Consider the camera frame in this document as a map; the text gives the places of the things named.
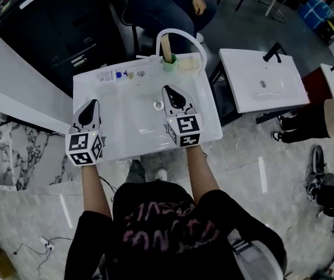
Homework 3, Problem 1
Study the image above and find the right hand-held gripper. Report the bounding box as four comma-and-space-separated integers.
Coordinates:
161, 85, 201, 148

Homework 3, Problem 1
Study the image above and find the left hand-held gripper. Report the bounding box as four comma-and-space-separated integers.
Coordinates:
65, 99, 106, 167

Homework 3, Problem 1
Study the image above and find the clear plastic bottle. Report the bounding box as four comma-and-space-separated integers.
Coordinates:
96, 71, 114, 83

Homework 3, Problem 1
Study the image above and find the person's right forearm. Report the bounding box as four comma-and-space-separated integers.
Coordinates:
185, 144, 221, 204

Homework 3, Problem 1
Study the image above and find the person's left forearm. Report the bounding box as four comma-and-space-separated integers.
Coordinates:
81, 162, 113, 219

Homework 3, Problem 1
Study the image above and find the green cup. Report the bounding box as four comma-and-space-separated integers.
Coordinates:
162, 54, 178, 73

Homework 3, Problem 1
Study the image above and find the large white ceramic sink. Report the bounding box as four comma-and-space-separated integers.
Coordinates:
72, 52, 224, 161

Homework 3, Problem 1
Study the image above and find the white arched faucet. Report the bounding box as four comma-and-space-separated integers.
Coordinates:
135, 27, 208, 73

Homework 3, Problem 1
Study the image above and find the person's green trouser leg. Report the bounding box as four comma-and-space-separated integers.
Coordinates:
125, 159, 147, 184

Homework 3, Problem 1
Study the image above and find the person's white shoe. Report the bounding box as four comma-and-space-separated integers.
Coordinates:
155, 168, 168, 183

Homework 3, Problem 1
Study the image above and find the white counter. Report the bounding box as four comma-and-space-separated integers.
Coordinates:
0, 18, 75, 128

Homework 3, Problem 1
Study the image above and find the black cabinet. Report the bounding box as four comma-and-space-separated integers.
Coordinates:
0, 0, 133, 90

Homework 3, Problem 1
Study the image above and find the marble block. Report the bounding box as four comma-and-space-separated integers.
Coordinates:
0, 121, 69, 191

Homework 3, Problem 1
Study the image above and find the white power strip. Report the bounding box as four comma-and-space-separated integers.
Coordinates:
39, 236, 54, 250

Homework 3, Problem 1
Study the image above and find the person's black printed shirt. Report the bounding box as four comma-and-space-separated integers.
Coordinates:
64, 180, 288, 280

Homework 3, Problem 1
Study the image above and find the small white ceramic sink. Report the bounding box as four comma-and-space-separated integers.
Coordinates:
319, 63, 334, 98

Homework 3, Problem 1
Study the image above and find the blue crate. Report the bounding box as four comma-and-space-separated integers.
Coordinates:
297, 0, 333, 31

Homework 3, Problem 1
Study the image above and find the black scooter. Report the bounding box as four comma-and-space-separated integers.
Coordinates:
303, 144, 334, 233

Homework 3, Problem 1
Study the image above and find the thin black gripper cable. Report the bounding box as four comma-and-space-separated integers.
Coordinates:
99, 173, 119, 202

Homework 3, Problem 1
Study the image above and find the black floor cable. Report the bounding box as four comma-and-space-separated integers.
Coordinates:
13, 236, 75, 275

